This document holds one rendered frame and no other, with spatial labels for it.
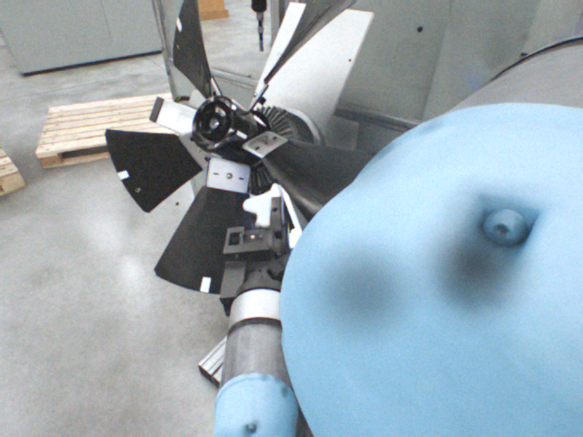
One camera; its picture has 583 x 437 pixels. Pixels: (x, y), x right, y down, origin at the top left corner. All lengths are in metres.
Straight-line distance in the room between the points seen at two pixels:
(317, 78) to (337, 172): 0.40
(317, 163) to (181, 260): 0.35
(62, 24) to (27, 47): 0.52
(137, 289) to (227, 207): 1.44
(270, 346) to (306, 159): 0.43
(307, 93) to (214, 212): 0.43
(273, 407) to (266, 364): 0.04
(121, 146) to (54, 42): 5.14
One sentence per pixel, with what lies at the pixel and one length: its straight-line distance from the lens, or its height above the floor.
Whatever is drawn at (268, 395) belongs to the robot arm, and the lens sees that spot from 0.35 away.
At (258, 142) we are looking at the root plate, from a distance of 0.77.
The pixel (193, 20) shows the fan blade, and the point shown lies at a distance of 0.96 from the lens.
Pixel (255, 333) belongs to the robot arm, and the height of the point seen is 1.22.
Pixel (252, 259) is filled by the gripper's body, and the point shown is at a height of 1.20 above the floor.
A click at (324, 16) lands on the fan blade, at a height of 1.40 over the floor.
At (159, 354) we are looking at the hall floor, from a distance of 1.88.
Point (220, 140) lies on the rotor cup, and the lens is 0.76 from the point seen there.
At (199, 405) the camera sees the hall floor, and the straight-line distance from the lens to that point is 1.72.
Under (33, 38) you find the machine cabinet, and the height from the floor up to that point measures 0.43.
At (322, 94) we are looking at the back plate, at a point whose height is 1.19.
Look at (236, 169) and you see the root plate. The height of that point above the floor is 1.12.
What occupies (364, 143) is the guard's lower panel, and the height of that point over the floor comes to 0.87.
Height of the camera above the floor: 1.53
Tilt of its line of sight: 40 degrees down
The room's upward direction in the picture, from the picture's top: straight up
